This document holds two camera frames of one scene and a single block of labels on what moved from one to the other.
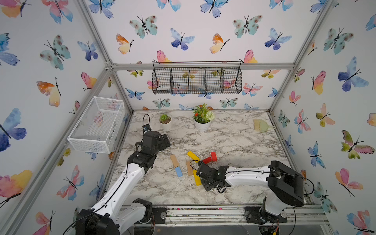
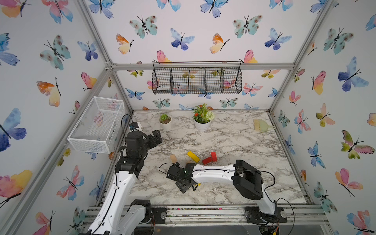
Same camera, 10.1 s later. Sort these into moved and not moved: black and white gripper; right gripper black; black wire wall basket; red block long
Moved: right gripper black; black and white gripper
Not moved: red block long; black wire wall basket
